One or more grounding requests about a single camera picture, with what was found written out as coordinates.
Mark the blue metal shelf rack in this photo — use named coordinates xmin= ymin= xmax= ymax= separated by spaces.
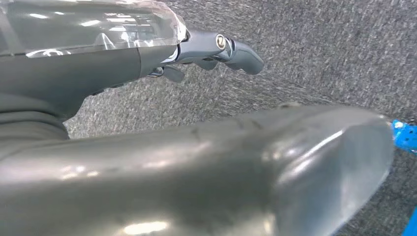
xmin=390 ymin=119 xmax=417 ymax=236

